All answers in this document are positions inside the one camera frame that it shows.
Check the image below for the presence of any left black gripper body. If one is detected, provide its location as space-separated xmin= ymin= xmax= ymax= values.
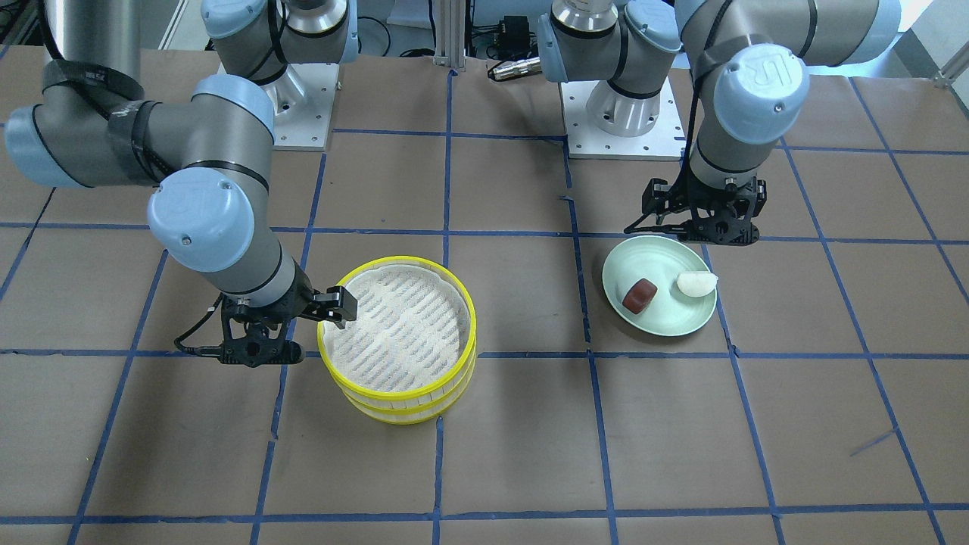
xmin=624 ymin=176 xmax=766 ymax=246

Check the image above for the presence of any white bun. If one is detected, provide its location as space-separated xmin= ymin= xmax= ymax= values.
xmin=675 ymin=270 xmax=719 ymax=299

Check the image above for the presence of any yellow steamer layer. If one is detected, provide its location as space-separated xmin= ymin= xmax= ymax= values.
xmin=317 ymin=256 xmax=477 ymax=393
xmin=324 ymin=356 xmax=477 ymax=425

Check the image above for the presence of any dark red bun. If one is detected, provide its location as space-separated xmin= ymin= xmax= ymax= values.
xmin=621 ymin=277 xmax=659 ymax=314

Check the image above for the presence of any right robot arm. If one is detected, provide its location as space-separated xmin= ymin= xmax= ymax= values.
xmin=5 ymin=1 xmax=357 ymax=368

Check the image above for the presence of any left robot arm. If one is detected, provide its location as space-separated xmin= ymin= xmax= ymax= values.
xmin=537 ymin=1 xmax=901 ymax=246

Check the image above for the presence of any light green plate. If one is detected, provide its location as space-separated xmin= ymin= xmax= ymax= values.
xmin=601 ymin=235 xmax=718 ymax=337

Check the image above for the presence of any silver cylindrical connector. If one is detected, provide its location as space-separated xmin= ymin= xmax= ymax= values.
xmin=487 ymin=58 xmax=543 ymax=82

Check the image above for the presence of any black power adapter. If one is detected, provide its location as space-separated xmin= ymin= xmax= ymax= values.
xmin=496 ymin=15 xmax=531 ymax=56

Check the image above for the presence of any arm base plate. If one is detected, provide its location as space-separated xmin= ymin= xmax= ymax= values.
xmin=262 ymin=64 xmax=340 ymax=152
xmin=559 ymin=77 xmax=686 ymax=161

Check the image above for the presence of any aluminium frame post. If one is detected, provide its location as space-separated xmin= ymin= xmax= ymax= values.
xmin=430 ymin=1 xmax=470 ymax=72

